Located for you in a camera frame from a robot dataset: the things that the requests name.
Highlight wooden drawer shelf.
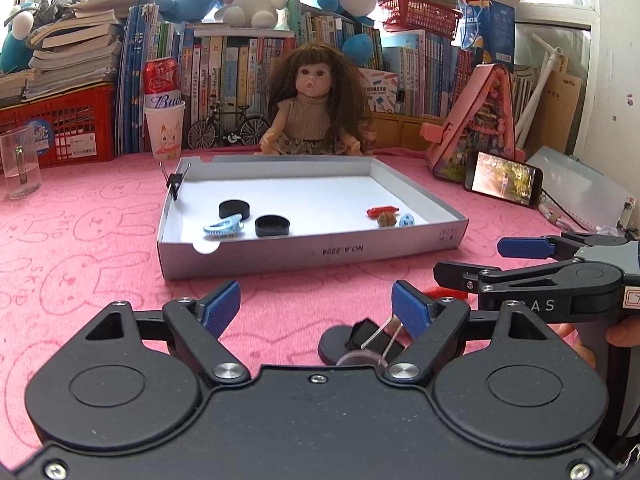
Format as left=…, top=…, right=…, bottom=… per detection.
left=370, top=110, right=441, bottom=151

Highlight clear glass mug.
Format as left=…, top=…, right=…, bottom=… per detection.
left=0, top=127, right=43, bottom=200

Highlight red drink can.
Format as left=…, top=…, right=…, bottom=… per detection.
left=143, top=57, right=181, bottom=109

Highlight person's right hand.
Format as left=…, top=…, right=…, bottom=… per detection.
left=552, top=316, right=640, bottom=368

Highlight brown cardboard board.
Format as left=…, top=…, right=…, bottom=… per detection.
left=525, top=72, right=583, bottom=161

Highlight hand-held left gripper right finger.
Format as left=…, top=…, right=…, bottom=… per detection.
left=382, top=280, right=561, bottom=386

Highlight white cat-print paper cup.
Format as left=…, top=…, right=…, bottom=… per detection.
left=144, top=101, right=187, bottom=162

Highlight grey plastic file case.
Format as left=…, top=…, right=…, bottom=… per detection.
left=527, top=146, right=633, bottom=228

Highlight white cardboard box tray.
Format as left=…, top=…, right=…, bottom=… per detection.
left=156, top=155, right=469, bottom=281

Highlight long-haired doll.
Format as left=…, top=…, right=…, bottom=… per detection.
left=253, top=44, right=373, bottom=157

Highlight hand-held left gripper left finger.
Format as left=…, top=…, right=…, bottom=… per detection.
left=70, top=280, right=251, bottom=387

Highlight row of colourful children's books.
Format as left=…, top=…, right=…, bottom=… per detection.
left=150, top=25, right=301, bottom=151

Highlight clear plastic capsule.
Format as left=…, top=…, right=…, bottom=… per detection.
left=336, top=350, right=390, bottom=369

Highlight black round lid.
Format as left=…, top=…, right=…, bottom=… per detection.
left=319, top=325, right=362, bottom=364

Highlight blue and white plush toy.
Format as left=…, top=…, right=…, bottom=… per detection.
left=0, top=2, right=36, bottom=74

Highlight curved blue hair claw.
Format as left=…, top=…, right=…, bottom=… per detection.
left=203, top=214, right=245, bottom=237

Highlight white plastic pipes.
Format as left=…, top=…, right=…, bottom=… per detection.
left=515, top=32, right=564, bottom=148

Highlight row of blue-spined textbooks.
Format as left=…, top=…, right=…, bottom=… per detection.
left=287, top=0, right=481, bottom=121

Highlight white charging cable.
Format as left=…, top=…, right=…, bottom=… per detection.
left=537, top=200, right=567, bottom=227

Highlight black bottle cap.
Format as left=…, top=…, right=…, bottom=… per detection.
left=254, top=215, right=291, bottom=238
left=219, top=200, right=252, bottom=221

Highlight row of blue thin booklets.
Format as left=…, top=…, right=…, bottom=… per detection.
left=116, top=4, right=152, bottom=156

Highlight red plastic crate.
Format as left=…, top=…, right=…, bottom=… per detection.
left=0, top=84, right=118, bottom=168

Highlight black miniature bicycle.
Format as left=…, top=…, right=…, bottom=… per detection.
left=187, top=101, right=271, bottom=150

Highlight row of thin picture books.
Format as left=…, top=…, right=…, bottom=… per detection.
left=510, top=72, right=539, bottom=136

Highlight stack of lying books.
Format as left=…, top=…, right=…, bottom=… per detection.
left=22, top=0, right=126, bottom=103

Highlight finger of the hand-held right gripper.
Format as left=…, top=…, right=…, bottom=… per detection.
left=497, top=232, right=601, bottom=262
left=433, top=259, right=583, bottom=296

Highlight small black binder clip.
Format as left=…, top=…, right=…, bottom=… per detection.
left=159, top=161, right=193, bottom=202

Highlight black smartphone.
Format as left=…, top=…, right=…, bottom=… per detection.
left=464, top=150, right=544, bottom=208

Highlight small red plastic basket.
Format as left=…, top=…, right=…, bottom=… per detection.
left=378, top=0, right=463, bottom=38

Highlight small blue plush toy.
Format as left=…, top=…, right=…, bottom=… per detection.
left=155, top=0, right=228, bottom=24

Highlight blue carton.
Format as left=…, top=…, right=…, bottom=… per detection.
left=460, top=0, right=517, bottom=66

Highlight pink triangular toy house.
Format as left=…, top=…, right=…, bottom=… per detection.
left=420, top=62, right=526, bottom=183

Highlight large black binder clip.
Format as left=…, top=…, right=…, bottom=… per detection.
left=346, top=316, right=409, bottom=357

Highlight pink bunny-print table cloth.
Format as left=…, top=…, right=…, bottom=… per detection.
left=0, top=147, right=640, bottom=393

